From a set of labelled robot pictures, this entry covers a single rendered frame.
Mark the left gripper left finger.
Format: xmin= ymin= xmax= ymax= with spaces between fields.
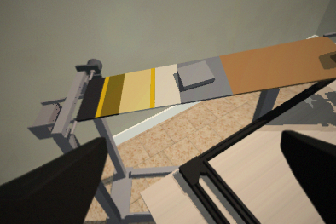
xmin=0 ymin=137 xmax=107 ymax=224

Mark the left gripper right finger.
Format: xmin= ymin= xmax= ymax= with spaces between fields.
xmin=280 ymin=130 xmax=336 ymax=224

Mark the grey plate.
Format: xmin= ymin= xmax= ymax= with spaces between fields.
xmin=177 ymin=60 xmax=215 ymax=89

